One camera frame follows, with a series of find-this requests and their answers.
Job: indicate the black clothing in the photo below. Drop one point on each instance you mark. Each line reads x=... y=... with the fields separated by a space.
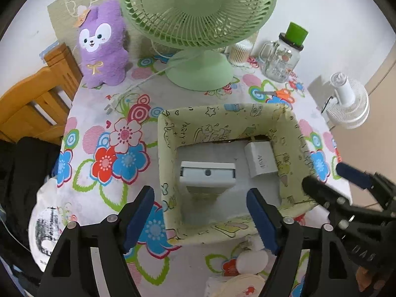
x=21 y=167

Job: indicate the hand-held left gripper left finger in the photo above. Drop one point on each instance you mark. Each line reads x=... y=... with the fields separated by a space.
x=140 y=219

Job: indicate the yellow printed fabric storage box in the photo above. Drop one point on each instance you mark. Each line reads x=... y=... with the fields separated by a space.
x=168 y=161

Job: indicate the small white fan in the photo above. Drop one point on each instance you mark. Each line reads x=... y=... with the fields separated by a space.
x=349 y=105

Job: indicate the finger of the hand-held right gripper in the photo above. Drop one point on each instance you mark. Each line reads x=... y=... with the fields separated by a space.
x=352 y=174
x=321 y=191

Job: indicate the white round object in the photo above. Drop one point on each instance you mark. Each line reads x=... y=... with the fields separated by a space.
x=252 y=261

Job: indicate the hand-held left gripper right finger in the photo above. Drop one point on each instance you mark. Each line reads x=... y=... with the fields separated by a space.
x=263 y=222

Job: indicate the white rectangular device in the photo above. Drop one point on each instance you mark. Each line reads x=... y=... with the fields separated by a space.
x=207 y=179

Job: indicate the person's right hand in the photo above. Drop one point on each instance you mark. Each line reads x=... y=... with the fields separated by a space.
x=369 y=280

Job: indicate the purple plush toy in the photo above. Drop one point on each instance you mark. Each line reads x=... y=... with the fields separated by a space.
x=102 y=62

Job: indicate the white charger box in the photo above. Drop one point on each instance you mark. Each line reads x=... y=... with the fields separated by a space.
x=261 y=161

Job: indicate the cotton swab container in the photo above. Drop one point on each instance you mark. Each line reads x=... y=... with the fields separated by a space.
x=239 y=52

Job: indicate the glass mug jar green lid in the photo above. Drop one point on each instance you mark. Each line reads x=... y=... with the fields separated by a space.
x=281 y=62

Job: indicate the green table fan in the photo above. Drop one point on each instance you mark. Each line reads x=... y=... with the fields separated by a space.
x=198 y=68

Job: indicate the beige rabbit wall poster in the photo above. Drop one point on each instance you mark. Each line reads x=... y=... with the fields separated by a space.
x=62 y=15

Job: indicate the white printed tote bag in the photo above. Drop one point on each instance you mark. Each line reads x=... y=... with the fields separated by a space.
x=46 y=210

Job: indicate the wooden chair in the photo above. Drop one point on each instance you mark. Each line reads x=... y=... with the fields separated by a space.
x=27 y=99

